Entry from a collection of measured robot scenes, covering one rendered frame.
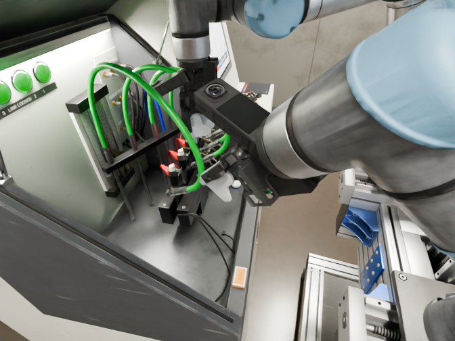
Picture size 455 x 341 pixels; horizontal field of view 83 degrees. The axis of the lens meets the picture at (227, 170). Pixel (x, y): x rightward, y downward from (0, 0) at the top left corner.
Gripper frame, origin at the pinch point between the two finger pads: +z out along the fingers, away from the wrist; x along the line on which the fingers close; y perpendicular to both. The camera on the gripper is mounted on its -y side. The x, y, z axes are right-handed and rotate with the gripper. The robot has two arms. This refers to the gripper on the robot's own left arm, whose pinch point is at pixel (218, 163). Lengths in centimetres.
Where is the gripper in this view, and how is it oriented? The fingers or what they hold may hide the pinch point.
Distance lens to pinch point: 43.7
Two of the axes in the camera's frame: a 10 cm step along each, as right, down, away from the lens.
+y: 6.2, 7.8, 1.0
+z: -3.4, 1.6, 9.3
